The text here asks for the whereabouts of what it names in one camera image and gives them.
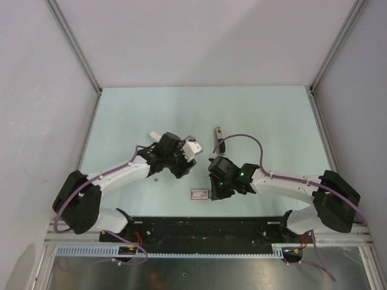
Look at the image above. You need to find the stapler metal magazine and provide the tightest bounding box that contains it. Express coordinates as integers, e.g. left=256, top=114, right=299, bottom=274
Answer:
left=214, top=127, right=226, bottom=156

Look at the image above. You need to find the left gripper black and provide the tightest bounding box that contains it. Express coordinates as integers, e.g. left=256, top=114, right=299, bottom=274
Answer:
left=164, top=143, right=197, bottom=179

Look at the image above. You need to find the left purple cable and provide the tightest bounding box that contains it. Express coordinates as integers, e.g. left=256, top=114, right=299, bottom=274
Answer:
left=53, top=134, right=197, bottom=272

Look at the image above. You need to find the purple cable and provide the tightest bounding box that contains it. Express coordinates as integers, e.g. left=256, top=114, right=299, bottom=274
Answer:
left=53, top=134, right=197, bottom=272
left=211, top=132, right=368, bottom=283

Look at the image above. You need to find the white stapler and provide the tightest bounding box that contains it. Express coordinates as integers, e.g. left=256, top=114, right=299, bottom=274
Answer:
left=149, top=131, right=161, bottom=143

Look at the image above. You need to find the red white staple box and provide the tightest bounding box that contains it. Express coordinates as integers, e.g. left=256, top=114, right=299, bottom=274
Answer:
left=190, top=189, right=211, bottom=201

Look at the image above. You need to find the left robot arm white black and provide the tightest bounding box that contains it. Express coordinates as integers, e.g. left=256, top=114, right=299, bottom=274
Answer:
left=52, top=132, right=203, bottom=242

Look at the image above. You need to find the grey slotted cable duct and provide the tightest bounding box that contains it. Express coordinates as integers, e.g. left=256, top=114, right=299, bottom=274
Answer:
left=55, top=245, right=302, bottom=259

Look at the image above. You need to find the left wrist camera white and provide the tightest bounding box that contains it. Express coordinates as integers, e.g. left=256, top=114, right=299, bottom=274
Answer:
left=182, top=137, right=203, bottom=161

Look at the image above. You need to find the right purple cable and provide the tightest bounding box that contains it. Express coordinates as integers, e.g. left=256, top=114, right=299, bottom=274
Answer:
left=211, top=132, right=368, bottom=283

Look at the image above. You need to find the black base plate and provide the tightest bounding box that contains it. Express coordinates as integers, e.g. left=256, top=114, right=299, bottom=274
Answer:
left=121, top=216, right=312, bottom=255

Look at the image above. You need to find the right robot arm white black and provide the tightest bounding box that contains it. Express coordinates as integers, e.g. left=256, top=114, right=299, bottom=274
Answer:
left=208, top=156, right=360, bottom=242

